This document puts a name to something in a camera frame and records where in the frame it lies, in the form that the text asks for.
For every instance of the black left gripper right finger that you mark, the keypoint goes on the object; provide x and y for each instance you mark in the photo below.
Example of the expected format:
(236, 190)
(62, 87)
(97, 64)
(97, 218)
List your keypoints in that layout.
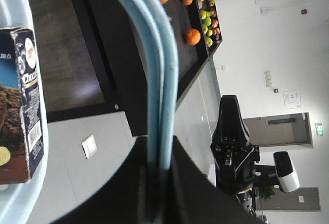
(191, 198)

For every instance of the green exit sign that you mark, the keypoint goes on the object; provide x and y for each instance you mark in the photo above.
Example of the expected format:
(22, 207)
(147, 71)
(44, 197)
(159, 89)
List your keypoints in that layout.
(319, 129)

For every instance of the dark blue cookie box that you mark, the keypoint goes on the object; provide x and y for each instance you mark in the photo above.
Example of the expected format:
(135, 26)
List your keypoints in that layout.
(22, 145)

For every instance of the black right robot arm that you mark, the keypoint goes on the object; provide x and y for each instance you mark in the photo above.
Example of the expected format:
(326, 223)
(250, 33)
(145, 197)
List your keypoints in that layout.
(247, 198)

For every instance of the wooden display stand black frame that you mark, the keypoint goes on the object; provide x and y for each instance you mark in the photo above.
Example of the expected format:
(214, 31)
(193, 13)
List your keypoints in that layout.
(91, 60)

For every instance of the grey door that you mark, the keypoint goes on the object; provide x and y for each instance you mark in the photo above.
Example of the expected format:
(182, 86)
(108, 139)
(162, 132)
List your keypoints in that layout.
(280, 130)

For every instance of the light blue plastic basket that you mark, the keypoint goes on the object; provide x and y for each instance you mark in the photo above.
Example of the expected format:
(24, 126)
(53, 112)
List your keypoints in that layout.
(153, 26)

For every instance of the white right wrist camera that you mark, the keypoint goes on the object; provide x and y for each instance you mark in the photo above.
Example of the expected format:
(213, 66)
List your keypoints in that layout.
(286, 172)

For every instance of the orange fruit near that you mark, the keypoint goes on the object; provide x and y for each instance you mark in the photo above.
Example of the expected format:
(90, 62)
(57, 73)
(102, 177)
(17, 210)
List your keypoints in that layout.
(192, 36)

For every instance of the far steel floor socket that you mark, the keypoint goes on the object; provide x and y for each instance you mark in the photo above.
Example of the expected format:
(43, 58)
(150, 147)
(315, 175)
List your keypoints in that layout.
(89, 146)

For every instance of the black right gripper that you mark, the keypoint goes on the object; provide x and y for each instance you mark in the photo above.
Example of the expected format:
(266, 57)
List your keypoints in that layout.
(234, 165)

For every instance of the apples and pears pile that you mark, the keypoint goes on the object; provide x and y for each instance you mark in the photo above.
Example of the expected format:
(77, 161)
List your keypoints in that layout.
(210, 24)

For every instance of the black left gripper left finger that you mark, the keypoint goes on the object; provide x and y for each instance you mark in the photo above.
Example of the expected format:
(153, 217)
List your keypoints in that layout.
(122, 199)

